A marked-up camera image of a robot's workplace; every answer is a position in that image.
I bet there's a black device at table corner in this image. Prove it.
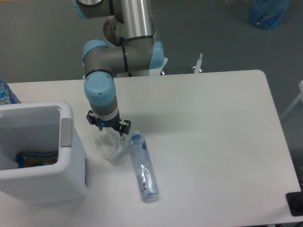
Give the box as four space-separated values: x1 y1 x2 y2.
286 192 303 217

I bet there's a white tissue paper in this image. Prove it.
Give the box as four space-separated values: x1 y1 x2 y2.
93 128 127 160

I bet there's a blue labelled bottle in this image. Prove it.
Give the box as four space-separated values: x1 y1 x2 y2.
0 80 21 105

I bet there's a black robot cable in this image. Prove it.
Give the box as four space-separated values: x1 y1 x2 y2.
119 36 133 78

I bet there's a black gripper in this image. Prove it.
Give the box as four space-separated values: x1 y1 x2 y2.
86 110 131 137

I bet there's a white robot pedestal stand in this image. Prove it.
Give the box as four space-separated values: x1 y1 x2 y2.
81 15 204 80

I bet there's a blue plastic bag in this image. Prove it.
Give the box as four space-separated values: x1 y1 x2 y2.
248 0 292 29

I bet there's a white plastic trash can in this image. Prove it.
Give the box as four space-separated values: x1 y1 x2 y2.
0 101 88 203

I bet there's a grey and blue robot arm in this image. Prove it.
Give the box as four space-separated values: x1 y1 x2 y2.
73 0 164 136

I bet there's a clear plastic bottle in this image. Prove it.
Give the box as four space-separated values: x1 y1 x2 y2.
129 130 159 202

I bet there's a blue snack wrapper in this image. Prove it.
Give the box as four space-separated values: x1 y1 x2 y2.
16 151 59 168

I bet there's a white frame at right edge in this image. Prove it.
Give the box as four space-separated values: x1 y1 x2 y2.
280 80 303 122

